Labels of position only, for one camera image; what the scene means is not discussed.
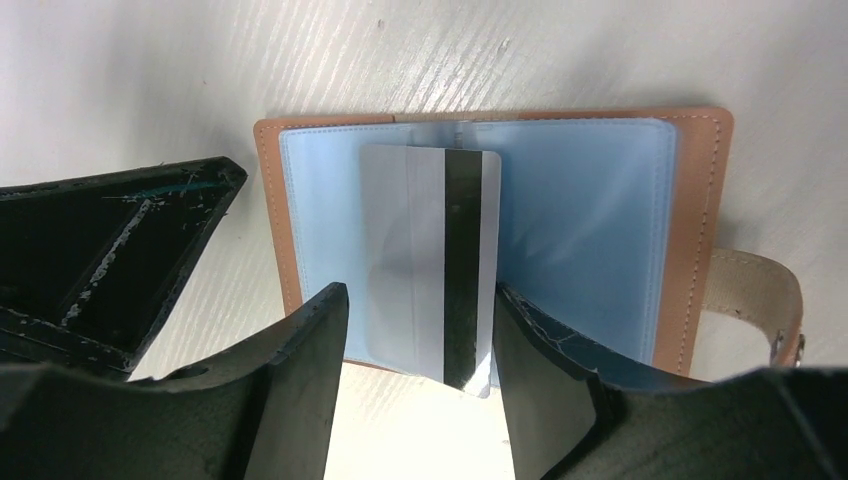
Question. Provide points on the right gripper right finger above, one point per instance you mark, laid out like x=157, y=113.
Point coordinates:
x=576, y=409

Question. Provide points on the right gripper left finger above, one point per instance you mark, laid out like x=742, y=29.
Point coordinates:
x=261, y=409

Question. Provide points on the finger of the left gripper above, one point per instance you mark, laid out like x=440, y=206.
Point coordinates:
x=92, y=267

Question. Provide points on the tan leather card holder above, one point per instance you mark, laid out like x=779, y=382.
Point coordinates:
x=607, y=222

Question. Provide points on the white credit card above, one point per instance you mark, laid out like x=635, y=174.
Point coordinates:
x=431, y=227

